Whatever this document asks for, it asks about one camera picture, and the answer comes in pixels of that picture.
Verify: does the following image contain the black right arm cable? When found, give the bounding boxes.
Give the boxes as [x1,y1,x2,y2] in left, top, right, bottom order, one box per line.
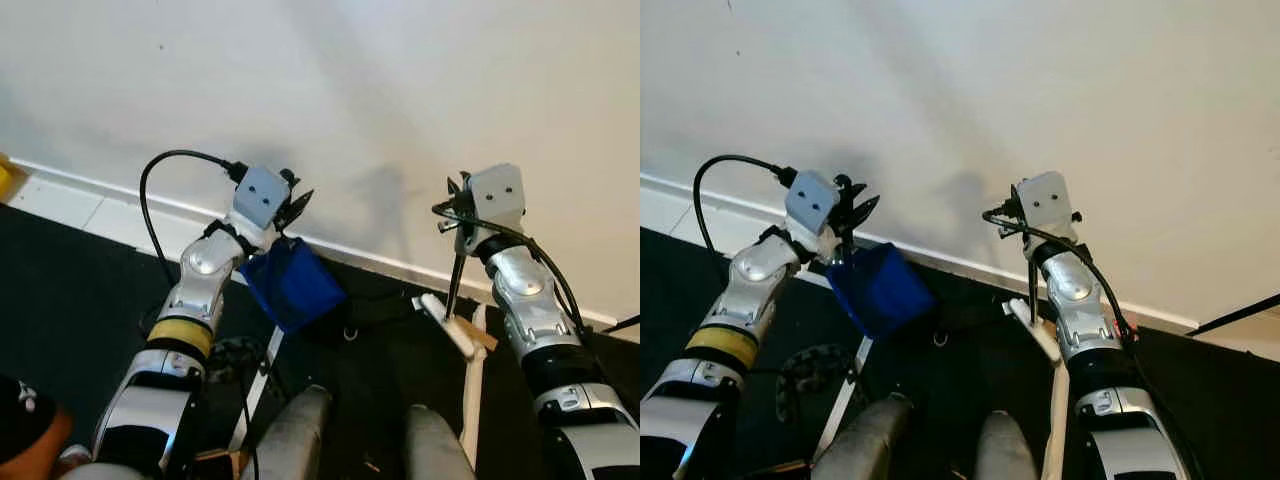
[432,200,591,341]
[982,205,1141,351]

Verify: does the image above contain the blue plastic dustpan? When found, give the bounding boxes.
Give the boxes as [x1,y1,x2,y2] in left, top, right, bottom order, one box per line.
[238,237,349,335]
[825,243,936,343]

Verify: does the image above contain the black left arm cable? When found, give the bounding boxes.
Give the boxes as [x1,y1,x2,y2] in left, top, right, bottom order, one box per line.
[693,155,801,261]
[138,150,248,291]

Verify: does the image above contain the black strap with metal ring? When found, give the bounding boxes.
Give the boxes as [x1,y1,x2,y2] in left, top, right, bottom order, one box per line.
[335,293,426,349]
[925,300,1011,351]

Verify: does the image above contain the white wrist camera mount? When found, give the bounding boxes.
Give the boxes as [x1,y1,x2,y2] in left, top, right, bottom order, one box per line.
[465,163,529,246]
[230,165,294,251]
[1015,170,1081,251]
[785,170,843,263]

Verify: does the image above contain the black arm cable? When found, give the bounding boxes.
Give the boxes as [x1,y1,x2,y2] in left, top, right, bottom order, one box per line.
[693,155,801,261]
[138,150,248,291]
[432,200,591,341]
[982,205,1141,351]

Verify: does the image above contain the person in black cap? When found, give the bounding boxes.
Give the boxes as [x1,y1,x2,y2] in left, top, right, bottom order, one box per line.
[0,373,73,471]

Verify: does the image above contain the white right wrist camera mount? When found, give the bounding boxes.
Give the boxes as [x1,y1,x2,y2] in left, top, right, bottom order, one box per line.
[1015,170,1081,251]
[465,163,529,246]

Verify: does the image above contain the grey left robot leg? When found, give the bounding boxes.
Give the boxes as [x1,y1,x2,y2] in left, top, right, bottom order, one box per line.
[815,393,913,480]
[243,385,333,480]

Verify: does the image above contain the grey right robot leg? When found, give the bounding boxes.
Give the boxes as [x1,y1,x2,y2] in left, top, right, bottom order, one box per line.
[975,410,1046,480]
[403,404,479,480]

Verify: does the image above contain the black perforated sandal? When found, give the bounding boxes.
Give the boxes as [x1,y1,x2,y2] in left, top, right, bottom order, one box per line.
[203,335,269,389]
[778,345,843,421]

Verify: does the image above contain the black floor mat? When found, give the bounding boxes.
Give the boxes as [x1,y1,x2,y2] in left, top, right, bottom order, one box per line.
[0,203,641,480]
[640,228,1280,480]

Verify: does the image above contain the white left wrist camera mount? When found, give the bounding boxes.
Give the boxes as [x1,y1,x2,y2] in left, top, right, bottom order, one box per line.
[230,165,294,251]
[785,170,843,263]

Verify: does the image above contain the grey robot leg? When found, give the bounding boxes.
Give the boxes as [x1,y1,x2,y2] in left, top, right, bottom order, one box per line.
[403,404,479,480]
[243,385,333,480]
[815,393,913,480]
[975,410,1046,480]

